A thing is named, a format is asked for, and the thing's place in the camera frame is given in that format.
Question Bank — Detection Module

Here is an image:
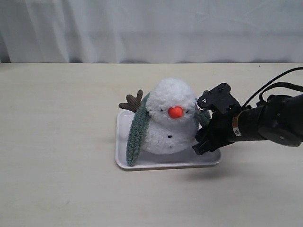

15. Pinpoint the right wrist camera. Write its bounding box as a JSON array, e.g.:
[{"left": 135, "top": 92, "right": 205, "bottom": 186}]
[{"left": 195, "top": 83, "right": 241, "bottom": 115}]

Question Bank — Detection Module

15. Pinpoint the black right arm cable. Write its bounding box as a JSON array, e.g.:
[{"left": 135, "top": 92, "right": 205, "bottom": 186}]
[{"left": 243, "top": 67, "right": 303, "bottom": 107}]

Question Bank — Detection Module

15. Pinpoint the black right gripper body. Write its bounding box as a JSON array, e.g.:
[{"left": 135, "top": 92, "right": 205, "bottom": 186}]
[{"left": 201, "top": 111, "right": 235, "bottom": 148}]

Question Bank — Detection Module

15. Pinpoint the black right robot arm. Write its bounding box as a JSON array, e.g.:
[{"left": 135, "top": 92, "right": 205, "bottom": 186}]
[{"left": 193, "top": 95, "right": 303, "bottom": 155}]

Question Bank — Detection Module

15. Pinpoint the green knitted scarf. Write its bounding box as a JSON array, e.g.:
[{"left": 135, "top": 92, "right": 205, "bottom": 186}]
[{"left": 126, "top": 92, "right": 213, "bottom": 168}]

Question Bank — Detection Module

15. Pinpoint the white rectangular tray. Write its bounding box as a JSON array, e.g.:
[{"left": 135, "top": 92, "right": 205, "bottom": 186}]
[{"left": 115, "top": 110, "right": 223, "bottom": 171}]

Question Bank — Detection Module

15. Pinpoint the white plush snowman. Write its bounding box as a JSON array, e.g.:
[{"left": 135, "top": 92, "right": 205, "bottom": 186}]
[{"left": 119, "top": 78, "right": 209, "bottom": 156}]

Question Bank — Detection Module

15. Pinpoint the white backdrop curtain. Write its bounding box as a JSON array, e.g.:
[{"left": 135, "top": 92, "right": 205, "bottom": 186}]
[{"left": 0, "top": 0, "right": 303, "bottom": 63}]

